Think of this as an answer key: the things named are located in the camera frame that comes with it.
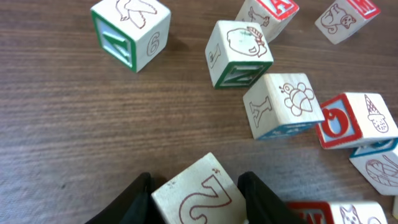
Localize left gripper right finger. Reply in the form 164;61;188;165
238;171;306;224

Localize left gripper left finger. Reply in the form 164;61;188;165
86;172;165;224

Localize blue edged white block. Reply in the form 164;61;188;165
151;152;249;224

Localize plain white block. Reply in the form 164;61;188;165
349;138;397;196

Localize plain wooden block lower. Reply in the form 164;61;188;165
287;201;387;224

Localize blue edged bee block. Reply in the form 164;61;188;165
243;73;325;139

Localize plain block with figure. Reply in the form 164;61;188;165
316;92;397;149

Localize green Z block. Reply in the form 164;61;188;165
205;20;274;89

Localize green edged block far left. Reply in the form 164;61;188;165
90;0;171;73

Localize red A block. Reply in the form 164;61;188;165
235;0;300;43

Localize red M block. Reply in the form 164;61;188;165
315;0;381;45

